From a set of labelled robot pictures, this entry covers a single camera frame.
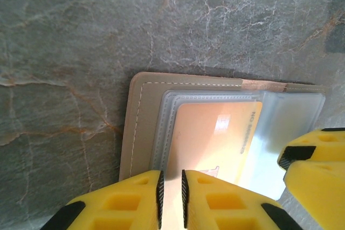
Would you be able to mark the beige leather card holder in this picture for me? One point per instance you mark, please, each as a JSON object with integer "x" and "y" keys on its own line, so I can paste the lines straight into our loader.
{"x": 145, "y": 111}

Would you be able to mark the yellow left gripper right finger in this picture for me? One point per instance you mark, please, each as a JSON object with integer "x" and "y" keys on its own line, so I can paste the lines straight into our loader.
{"x": 221, "y": 205}

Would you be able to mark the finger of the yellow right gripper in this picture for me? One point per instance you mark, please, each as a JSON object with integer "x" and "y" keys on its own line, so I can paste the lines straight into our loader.
{"x": 318, "y": 146}
{"x": 323, "y": 192}

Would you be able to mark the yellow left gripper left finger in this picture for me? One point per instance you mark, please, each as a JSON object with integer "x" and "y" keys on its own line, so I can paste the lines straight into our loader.
{"x": 121, "y": 203}

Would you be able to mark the orange card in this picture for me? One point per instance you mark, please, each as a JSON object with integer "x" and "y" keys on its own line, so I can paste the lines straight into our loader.
{"x": 210, "y": 138}

